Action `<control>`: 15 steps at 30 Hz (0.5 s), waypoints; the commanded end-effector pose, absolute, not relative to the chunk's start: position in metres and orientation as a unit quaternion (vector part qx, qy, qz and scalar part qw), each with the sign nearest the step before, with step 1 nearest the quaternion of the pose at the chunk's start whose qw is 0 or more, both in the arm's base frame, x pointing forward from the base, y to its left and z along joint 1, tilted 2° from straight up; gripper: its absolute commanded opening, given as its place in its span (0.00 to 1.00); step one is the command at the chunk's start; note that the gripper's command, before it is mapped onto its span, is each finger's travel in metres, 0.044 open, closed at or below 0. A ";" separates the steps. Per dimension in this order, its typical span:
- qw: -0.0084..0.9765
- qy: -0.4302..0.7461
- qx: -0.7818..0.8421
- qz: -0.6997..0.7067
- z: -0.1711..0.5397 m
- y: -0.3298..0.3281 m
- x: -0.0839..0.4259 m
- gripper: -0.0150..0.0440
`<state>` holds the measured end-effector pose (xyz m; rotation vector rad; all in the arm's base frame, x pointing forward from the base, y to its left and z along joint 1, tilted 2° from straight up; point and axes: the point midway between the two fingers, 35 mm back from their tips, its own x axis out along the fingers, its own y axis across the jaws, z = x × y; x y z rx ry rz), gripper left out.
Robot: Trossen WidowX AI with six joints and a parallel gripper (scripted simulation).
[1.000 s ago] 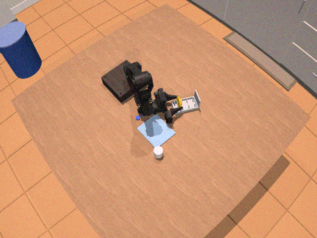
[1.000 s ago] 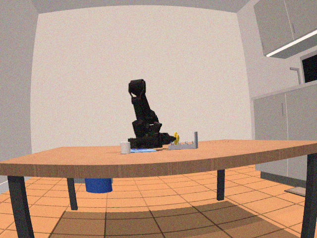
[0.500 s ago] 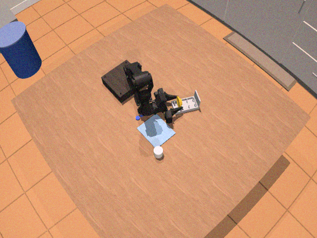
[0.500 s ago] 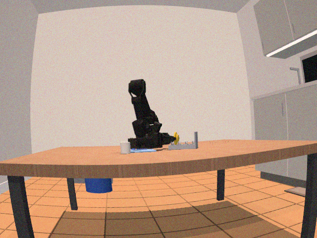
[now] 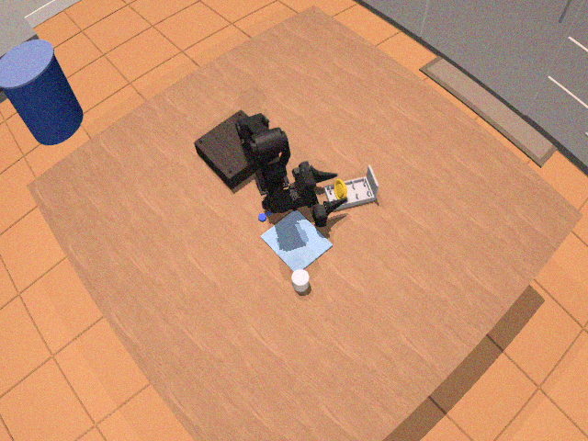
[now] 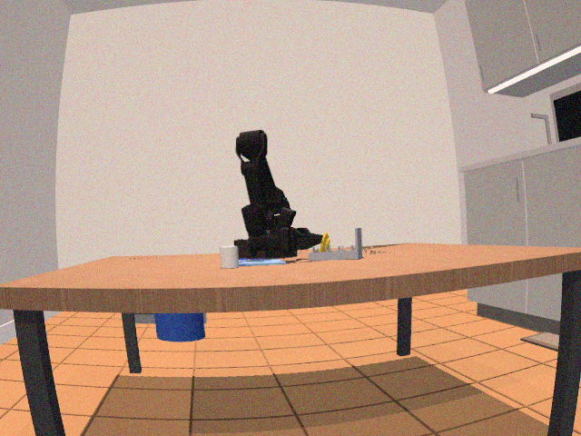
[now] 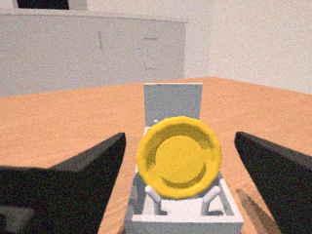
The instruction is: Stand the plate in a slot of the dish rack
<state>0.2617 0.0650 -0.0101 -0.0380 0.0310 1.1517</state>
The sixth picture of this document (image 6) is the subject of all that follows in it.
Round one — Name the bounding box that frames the yellow plate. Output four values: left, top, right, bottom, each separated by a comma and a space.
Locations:
320, 233, 330, 253

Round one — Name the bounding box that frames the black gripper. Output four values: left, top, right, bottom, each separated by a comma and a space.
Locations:
266, 228, 323, 253

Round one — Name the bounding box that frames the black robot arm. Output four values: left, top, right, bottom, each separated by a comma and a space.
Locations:
236, 130, 296, 258

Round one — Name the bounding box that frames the white dish rack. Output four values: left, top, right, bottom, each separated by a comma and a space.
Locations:
308, 228, 362, 262

